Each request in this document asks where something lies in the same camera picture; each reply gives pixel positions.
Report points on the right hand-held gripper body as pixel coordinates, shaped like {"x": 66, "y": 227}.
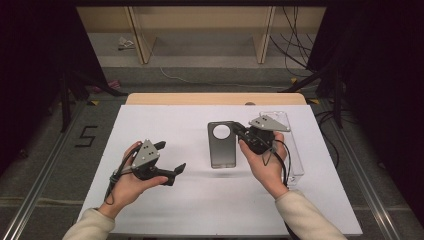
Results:
{"x": 266, "y": 124}

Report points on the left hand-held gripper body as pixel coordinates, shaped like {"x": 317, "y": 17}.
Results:
{"x": 145, "y": 155}

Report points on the grey phone case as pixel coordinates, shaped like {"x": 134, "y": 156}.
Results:
{"x": 222, "y": 151}

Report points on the clear plastic packaging box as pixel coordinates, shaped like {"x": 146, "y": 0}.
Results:
{"x": 296, "y": 160}

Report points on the person's left hand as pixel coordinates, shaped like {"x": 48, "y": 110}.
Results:
{"x": 128, "y": 191}

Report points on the person's right hand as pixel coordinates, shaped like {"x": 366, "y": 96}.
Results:
{"x": 268, "y": 170}

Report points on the white table sheet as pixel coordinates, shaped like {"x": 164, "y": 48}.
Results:
{"x": 166, "y": 126}

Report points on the light wooden table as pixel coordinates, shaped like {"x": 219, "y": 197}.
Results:
{"x": 200, "y": 98}

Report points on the black metal stand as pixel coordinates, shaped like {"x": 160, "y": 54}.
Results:
{"x": 66, "y": 100}
{"x": 337, "y": 100}

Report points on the pink cloth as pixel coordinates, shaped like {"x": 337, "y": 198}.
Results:
{"x": 112, "y": 84}

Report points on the crumpled silver wrapper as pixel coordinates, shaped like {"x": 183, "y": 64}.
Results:
{"x": 125, "y": 43}

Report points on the light wooden shelf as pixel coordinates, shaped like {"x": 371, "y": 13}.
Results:
{"x": 200, "y": 20}

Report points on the black curtain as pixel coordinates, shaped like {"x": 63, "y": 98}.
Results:
{"x": 383, "y": 83}
{"x": 30, "y": 66}

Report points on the aluminium floor rail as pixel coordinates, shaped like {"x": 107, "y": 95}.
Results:
{"x": 40, "y": 190}
{"x": 370, "y": 186}

